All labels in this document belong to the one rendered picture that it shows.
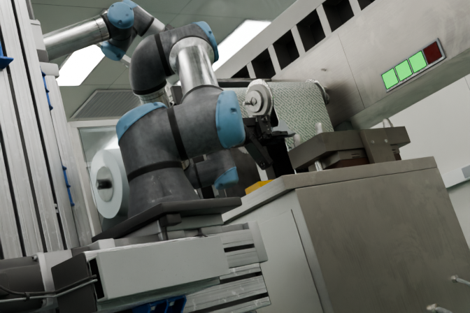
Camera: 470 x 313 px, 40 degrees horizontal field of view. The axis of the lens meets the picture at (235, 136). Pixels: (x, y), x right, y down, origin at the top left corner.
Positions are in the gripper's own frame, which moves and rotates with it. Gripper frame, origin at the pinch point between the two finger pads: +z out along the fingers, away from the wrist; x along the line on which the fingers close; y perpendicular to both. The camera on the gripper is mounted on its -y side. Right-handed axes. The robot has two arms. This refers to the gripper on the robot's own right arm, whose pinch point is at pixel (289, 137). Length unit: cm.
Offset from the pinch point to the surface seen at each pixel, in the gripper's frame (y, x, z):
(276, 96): 14.7, -0.3, 0.2
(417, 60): 10.0, -36.0, 29.4
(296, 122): 5.0, -0.2, 5.5
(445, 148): 23, 119, 263
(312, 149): -9.2, -14.6, -6.5
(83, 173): 26, 102, -24
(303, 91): 16.2, -0.2, 13.1
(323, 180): -22.0, -25.9, -17.9
